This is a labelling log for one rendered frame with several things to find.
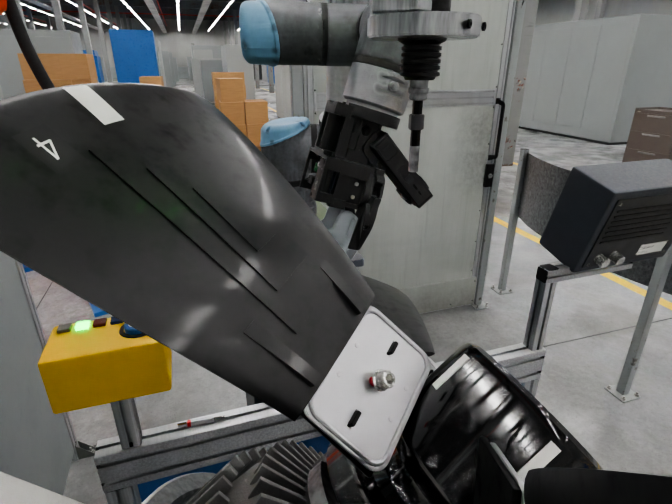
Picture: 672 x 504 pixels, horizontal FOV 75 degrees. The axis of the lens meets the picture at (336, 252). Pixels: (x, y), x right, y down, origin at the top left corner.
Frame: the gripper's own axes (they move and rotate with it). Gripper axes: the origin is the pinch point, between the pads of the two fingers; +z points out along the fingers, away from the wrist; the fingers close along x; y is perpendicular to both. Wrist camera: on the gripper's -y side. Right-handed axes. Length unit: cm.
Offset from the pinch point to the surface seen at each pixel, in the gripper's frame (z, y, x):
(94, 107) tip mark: -14.3, 28.0, 19.3
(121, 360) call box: 22.3, 24.0, -8.8
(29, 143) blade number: -12.2, 30.1, 23.7
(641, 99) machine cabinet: -219, -787, -592
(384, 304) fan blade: 0.5, -2.7, 9.2
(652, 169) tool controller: -27, -66, -12
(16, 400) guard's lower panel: 84, 50, -77
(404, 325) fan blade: 0.4, -2.6, 14.3
